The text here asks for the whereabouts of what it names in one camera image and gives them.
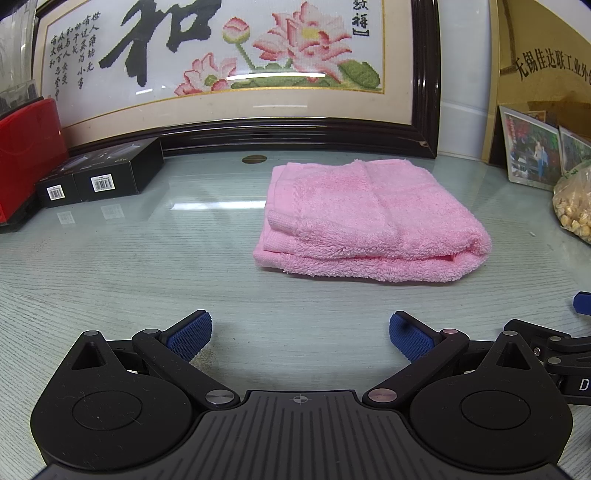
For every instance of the small silver photo frame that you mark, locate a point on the small silver photo frame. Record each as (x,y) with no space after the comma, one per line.
(575,150)

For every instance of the pink towel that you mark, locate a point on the pink towel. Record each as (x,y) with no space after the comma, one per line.
(369,221)

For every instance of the large silver photo frame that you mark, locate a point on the large silver photo frame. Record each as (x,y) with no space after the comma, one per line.
(531,152)

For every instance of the gold plaque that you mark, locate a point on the gold plaque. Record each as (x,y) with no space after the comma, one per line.
(535,37)

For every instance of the plastic bag of popcorn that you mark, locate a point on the plastic bag of popcorn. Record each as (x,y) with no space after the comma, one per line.
(575,207)

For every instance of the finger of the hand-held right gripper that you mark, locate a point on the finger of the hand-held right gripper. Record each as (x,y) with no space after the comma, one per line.
(545,339)
(584,304)

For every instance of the brown round coin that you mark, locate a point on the brown round coin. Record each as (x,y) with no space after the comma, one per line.
(254,159)

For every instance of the framed lotus cross-stitch picture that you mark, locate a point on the framed lotus cross-stitch picture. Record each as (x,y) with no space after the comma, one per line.
(231,55)

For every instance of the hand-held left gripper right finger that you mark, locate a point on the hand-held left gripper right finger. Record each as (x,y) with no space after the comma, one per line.
(411,337)

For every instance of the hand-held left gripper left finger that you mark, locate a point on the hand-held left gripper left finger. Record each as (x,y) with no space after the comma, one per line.
(189,337)

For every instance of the black box with barcode label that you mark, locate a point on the black box with barcode label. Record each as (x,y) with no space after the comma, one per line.
(57,189)
(120,170)

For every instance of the red box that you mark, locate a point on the red box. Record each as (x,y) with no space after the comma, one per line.
(32,157)

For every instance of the clear plastic container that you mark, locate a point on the clear plastic container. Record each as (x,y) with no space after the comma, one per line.
(16,50)

